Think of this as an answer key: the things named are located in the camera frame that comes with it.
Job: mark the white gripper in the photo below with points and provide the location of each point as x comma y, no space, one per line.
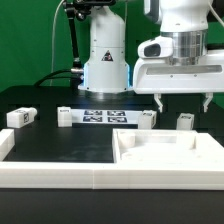
179,64

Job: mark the white square tabletop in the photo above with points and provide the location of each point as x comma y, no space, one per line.
165,146

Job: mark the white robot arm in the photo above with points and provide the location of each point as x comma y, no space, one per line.
106,71

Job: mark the white U-shaped fence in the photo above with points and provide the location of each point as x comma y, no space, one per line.
194,176

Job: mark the AprilTag sheet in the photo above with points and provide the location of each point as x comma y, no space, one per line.
89,116

